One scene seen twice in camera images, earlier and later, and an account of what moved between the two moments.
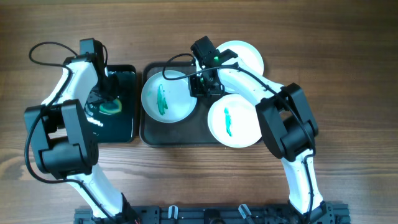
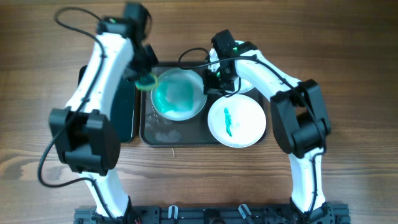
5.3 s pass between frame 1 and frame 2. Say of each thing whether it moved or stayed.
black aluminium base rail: stayed
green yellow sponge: moved
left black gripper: moved
